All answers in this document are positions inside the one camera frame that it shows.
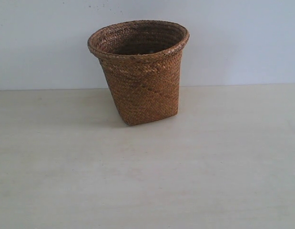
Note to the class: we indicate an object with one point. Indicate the brown woven wicker basket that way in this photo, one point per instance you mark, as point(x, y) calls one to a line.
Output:
point(141, 62)

